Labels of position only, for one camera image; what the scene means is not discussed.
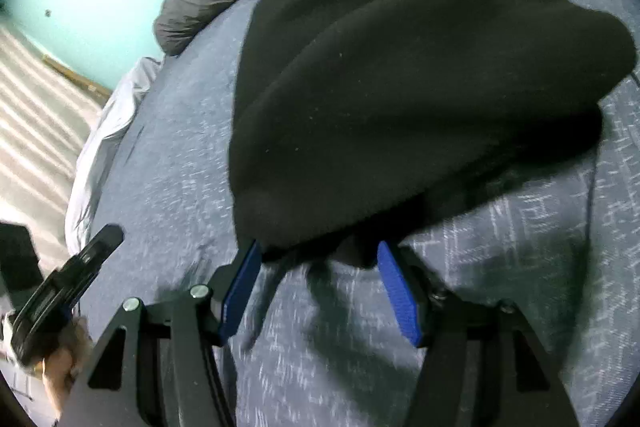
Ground black fleece-lined pants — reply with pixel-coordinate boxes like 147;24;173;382
229;0;637;265

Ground person's left hand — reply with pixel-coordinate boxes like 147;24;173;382
42;315;93;419

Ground blue patterned bed sheet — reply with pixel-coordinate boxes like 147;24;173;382
81;0;639;426

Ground beige striped curtain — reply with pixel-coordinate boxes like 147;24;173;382
1;17;101;272

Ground wooden pole by curtain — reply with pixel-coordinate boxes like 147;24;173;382
42;54;113;106

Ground light grey blanket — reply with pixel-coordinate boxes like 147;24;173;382
64;57;163;256

